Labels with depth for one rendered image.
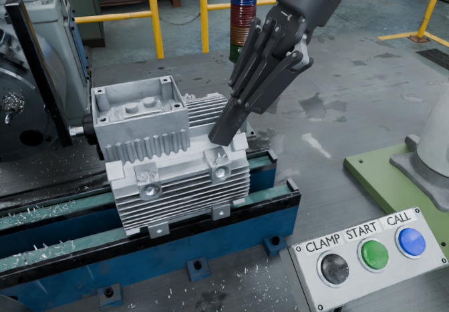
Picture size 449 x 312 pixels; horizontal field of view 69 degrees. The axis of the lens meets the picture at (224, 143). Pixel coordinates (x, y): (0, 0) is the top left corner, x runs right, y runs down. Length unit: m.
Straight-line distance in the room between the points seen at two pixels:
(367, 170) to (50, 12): 0.83
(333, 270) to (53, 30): 0.77
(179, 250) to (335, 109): 0.71
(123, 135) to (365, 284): 0.33
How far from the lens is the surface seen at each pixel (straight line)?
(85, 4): 3.59
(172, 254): 0.62
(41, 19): 0.89
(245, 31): 0.78
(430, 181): 0.86
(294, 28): 0.39
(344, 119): 1.08
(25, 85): 0.70
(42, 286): 0.64
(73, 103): 0.97
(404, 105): 1.23
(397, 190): 0.85
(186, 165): 0.47
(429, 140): 0.82
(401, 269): 0.42
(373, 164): 0.90
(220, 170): 0.47
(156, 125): 0.44
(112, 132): 0.44
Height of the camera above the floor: 1.38
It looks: 40 degrees down
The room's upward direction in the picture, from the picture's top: straight up
